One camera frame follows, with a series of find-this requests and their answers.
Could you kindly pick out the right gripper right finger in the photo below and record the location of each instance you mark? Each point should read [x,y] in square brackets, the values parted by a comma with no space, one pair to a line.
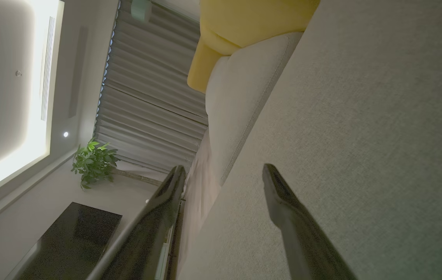
[302,241]

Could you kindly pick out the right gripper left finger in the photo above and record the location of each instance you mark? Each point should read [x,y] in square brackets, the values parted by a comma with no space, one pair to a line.
[143,241]

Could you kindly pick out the black flat television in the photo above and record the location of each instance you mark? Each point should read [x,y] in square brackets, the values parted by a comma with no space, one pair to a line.
[73,241]

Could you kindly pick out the tall plant in white pot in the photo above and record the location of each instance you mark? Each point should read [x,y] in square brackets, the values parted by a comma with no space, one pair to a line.
[94,161]

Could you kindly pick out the grey pleated curtain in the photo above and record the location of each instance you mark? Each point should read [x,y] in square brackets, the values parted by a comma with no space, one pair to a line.
[155,97]

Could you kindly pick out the medium grey sofa seat cushion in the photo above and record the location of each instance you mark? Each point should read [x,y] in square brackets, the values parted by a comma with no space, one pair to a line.
[240,97]

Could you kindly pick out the long white ceiling vent grille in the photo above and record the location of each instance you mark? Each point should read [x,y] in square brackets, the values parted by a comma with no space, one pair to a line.
[47,70]

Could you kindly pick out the yellow sofa backrest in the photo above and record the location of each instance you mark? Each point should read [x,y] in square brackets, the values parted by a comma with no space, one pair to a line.
[244,19]

